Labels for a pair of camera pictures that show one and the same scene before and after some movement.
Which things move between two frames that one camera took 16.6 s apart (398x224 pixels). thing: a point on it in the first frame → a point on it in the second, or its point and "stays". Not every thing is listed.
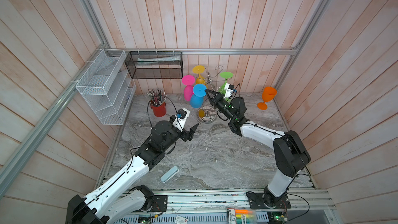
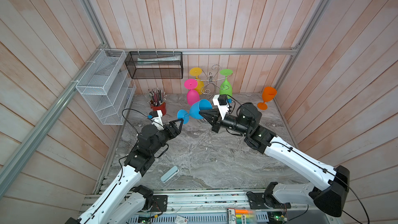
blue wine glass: (197, 98) → (195, 110)
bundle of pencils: (157, 97) stays
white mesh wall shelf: (107, 87) stays
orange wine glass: (268, 94) stays
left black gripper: (186, 135) → (176, 130)
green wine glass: (225, 75) stays
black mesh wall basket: (155, 65) stays
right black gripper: (217, 100) → (212, 116)
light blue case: (170, 173) stays
